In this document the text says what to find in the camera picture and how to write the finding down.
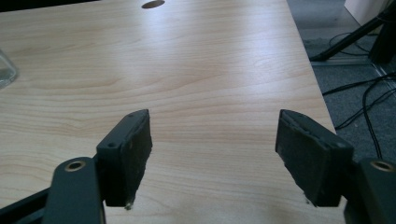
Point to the black stand leg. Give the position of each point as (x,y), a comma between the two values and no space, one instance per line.
(348,39)

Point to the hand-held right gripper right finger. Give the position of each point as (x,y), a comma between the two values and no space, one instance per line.
(311,161)

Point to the clear glass container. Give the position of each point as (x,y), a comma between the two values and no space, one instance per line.
(5,70)

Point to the white board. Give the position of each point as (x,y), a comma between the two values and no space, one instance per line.
(364,11)

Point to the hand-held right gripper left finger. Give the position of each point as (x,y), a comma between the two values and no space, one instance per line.
(124,161)

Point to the black stand base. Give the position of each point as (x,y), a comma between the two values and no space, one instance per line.
(383,43)

